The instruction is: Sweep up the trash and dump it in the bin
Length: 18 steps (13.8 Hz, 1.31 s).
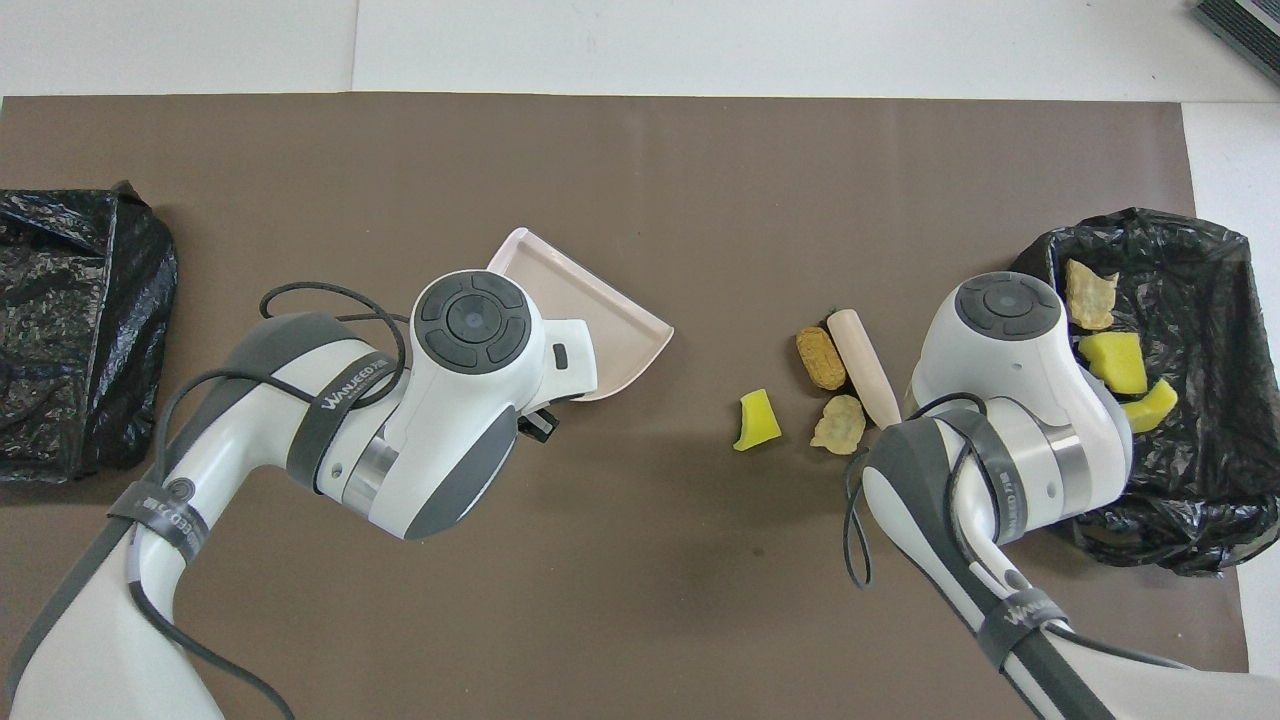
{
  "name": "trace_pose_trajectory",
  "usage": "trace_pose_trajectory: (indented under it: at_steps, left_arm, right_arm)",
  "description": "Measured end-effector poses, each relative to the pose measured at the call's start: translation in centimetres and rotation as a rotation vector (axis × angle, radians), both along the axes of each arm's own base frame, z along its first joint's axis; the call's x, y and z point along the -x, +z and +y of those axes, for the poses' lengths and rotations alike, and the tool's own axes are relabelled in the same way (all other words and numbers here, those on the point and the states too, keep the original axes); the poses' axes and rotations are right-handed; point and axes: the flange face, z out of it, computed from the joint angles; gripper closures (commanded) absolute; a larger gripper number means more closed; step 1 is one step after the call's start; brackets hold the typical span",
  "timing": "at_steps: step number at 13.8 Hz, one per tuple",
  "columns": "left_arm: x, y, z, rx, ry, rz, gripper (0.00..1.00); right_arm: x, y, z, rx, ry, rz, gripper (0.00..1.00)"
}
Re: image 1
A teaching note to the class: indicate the pale yellow trash piece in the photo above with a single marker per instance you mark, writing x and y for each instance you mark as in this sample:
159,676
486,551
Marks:
1090,295
838,425

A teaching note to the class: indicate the brown table mat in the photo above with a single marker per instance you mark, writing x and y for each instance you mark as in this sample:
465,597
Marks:
640,180

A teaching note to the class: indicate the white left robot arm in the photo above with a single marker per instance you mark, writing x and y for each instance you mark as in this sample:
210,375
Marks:
470,320

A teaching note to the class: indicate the dark grey slatted device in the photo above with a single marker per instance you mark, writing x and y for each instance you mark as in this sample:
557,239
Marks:
1245,30

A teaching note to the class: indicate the squarish green yellow sponge piece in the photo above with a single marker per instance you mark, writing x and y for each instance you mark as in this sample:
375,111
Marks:
1112,362

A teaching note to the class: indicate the small yellow sponge piece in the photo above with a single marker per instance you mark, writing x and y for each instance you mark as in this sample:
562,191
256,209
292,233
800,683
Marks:
758,420

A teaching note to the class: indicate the pale pink plastic dustpan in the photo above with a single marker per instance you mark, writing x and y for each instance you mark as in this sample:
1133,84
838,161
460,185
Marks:
590,310

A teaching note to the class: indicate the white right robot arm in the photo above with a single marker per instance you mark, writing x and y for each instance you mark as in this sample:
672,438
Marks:
1005,310

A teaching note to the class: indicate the black bag lined bin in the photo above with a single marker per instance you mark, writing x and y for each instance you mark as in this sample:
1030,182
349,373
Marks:
1200,480
70,340

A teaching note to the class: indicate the elongated green yellow sponge piece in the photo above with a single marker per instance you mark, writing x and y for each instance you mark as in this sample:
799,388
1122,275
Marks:
1152,408

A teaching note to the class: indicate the brown corn-shaped trash piece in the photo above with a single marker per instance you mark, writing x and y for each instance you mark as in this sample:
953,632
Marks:
820,358

